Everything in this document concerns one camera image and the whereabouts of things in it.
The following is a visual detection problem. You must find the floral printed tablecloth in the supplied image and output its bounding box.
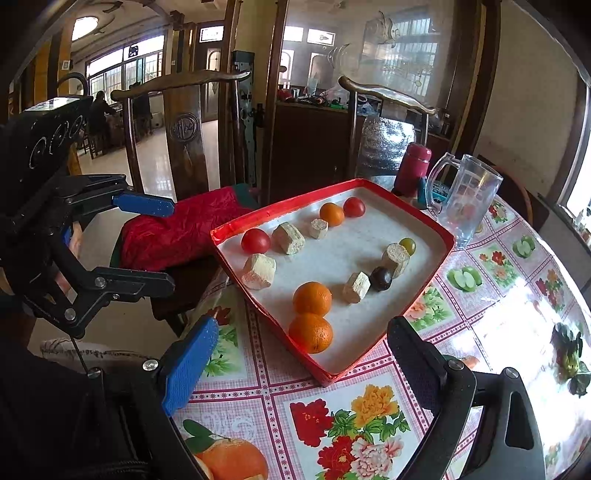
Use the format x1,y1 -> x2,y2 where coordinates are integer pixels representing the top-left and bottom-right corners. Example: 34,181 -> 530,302
173,185 -> 591,480

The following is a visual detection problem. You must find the wooden cabinet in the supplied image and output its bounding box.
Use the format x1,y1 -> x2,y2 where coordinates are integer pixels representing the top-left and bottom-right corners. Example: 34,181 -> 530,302
272,99 -> 365,204

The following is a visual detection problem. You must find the red cloth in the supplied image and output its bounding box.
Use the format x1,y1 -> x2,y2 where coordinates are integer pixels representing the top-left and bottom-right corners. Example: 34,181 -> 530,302
119,187 -> 254,273

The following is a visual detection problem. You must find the round ceiling lamp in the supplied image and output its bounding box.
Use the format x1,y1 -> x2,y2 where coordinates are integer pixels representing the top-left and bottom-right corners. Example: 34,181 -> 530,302
71,16 -> 100,40

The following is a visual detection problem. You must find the wooden chair with carved medallion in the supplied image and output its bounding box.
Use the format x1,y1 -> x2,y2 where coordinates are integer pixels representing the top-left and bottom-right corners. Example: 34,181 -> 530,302
111,69 -> 252,204

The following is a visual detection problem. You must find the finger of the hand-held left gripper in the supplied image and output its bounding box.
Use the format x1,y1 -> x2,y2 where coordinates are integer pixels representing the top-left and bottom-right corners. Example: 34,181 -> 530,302
59,174 -> 177,218
28,225 -> 177,339

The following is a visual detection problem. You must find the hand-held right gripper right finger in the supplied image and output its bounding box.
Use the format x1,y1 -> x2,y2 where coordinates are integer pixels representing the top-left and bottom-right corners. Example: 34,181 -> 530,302
387,316 -> 548,480

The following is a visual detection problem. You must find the large orange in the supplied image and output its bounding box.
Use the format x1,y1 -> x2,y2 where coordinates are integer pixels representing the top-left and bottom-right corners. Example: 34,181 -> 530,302
288,312 -> 334,355
293,281 -> 333,317

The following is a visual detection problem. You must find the clear plastic pitcher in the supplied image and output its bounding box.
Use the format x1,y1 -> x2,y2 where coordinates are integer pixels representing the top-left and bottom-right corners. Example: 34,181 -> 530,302
425,154 -> 503,247

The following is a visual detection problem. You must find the green leafy vegetable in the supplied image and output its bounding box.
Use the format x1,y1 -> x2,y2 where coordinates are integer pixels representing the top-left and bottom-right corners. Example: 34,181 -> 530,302
549,323 -> 591,398

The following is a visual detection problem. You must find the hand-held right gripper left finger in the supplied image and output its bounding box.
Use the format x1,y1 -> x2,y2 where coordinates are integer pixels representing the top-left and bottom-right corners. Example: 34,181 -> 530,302
85,316 -> 220,480

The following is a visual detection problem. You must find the dark purple round fruit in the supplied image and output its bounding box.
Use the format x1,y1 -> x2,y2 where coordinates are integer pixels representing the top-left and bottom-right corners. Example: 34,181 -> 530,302
369,266 -> 394,293

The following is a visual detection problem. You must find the red rimmed white tray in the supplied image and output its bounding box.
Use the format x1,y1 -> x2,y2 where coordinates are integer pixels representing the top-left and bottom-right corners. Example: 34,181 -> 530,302
210,178 -> 455,387

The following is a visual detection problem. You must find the red thermos bottle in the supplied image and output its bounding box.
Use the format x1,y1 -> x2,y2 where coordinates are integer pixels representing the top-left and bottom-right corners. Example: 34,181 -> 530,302
392,142 -> 432,197

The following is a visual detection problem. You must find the wooden chair with curved rail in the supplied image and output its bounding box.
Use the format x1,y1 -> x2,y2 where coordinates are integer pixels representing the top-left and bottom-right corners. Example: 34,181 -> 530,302
339,76 -> 439,183

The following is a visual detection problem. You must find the small orange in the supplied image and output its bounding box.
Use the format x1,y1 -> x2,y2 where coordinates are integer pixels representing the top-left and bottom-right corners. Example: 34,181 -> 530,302
319,202 -> 345,228

